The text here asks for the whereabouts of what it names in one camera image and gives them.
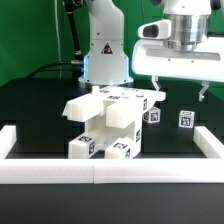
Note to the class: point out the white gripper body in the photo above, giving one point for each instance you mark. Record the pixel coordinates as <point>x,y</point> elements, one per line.
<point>205,63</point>

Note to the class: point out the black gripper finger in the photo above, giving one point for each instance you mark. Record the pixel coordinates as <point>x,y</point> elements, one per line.
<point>155,82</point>
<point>203,91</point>

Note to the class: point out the white tagged cube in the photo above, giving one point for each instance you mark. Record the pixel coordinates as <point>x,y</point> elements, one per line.
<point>186,119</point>
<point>152,115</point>

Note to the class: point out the white chair backrest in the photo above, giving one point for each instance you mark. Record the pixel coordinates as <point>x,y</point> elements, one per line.
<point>120,106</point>

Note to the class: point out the white chair seat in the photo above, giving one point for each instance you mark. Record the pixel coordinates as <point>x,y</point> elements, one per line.
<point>105,132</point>

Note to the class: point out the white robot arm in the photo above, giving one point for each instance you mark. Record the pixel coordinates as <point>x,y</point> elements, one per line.
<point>177,46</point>

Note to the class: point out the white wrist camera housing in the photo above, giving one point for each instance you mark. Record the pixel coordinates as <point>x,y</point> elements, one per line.
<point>156,30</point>

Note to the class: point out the white U-shaped frame wall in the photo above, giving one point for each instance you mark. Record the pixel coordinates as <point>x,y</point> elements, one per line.
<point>102,171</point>

